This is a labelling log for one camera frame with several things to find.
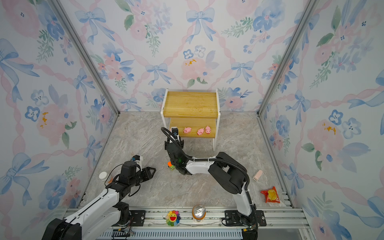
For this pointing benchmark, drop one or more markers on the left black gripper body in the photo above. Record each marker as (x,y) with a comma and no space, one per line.
(135,181)

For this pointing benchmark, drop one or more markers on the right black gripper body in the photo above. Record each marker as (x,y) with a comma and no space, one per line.
(168,146)

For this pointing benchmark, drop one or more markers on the green orange toy truck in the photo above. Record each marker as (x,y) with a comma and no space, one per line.
(172,167)

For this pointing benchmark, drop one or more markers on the pink toy pig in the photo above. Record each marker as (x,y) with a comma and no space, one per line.
(208,130)
(200,131)
(187,130)

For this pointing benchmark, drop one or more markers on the right arm mounting base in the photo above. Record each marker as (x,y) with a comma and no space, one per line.
(232,218)

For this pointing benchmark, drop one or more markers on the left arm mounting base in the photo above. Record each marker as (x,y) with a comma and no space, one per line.
(135,218)

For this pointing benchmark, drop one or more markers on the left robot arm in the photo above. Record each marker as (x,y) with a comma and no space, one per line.
(105,211)

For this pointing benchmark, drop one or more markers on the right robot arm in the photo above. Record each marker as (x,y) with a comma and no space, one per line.
(230,175)

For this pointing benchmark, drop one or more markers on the white capped pill bottle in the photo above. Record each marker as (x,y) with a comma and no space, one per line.
(103,176)

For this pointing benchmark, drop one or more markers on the rainbow smiling flower plush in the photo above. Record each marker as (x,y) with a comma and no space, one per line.
(173,218)

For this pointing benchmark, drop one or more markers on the orange metal can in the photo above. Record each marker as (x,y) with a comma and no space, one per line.
(199,213)

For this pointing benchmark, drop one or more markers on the small red toy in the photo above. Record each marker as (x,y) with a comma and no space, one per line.
(271,195)

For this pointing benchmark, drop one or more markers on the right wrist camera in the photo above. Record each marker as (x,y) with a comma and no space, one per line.
(175,133)

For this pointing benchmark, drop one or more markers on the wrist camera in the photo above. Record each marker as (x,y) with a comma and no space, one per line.
(175,133)
(137,159)

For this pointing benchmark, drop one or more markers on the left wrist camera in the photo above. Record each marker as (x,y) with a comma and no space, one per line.
(137,159)

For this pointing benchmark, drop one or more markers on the wooden two-tier white-frame shelf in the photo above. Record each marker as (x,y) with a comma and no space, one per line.
(192,109)

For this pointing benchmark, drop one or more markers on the aluminium mounting rail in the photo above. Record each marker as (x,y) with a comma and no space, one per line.
(283,223)

